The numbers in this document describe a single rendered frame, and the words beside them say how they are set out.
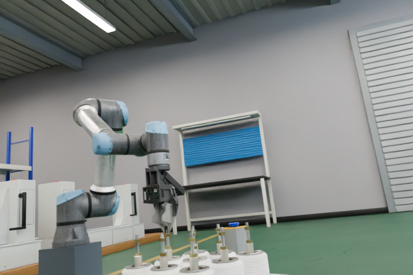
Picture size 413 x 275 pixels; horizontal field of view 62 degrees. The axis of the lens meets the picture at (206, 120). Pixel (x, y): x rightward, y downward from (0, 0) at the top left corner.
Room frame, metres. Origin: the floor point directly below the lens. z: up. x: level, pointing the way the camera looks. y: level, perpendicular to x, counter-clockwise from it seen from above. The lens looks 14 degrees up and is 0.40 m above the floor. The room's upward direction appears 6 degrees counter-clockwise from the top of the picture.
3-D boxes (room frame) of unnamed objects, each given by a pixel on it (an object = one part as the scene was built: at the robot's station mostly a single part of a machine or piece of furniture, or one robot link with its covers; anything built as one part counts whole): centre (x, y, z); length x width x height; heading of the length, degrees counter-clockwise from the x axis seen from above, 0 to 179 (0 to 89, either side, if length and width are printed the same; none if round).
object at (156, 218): (1.17, 0.19, 0.38); 0.06 x 0.03 x 0.09; 150
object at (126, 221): (4.31, 1.50, 0.45); 1.51 x 0.57 x 0.74; 162
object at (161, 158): (1.16, 0.17, 0.56); 0.08 x 0.08 x 0.05
